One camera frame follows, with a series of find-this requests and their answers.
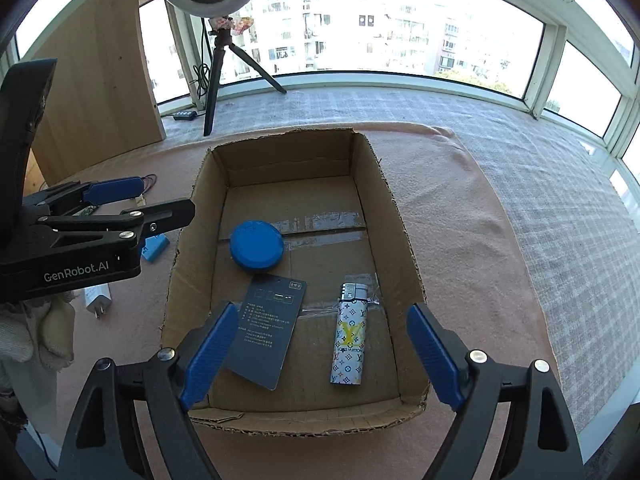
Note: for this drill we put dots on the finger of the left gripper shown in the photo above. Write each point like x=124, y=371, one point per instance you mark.
x=137, y=223
x=76, y=195

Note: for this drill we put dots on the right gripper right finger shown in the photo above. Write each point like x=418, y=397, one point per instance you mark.
x=539, y=441

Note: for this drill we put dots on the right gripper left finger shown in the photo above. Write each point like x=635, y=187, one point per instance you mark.
x=103, y=439

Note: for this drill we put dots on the blue phone stand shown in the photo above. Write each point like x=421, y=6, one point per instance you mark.
x=153, y=247

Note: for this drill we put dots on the white usb wall charger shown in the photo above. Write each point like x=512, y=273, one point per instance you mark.
x=98, y=299

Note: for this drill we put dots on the blue round container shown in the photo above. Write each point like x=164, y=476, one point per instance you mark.
x=256, y=246

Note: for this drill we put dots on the black paper card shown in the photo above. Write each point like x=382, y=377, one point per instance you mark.
x=267, y=320

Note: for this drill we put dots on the patterned lighter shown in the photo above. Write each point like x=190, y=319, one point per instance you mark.
x=350, y=335

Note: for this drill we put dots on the green lip balm stick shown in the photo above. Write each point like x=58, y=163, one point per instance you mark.
x=87, y=211

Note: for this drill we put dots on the white gloved left hand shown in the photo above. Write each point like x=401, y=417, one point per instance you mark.
x=40, y=328

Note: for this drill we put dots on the pine plank headboard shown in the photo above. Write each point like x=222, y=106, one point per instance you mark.
x=34, y=180

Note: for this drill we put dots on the large oak wood board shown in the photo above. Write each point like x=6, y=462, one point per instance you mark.
x=101, y=102

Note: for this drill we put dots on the cardboard box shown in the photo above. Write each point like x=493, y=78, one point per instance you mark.
x=326, y=193

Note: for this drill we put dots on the checkered grey bed sheet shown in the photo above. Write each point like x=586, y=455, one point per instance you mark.
x=580, y=246

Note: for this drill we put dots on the ring light inline remote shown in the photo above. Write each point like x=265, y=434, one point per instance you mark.
x=185, y=115

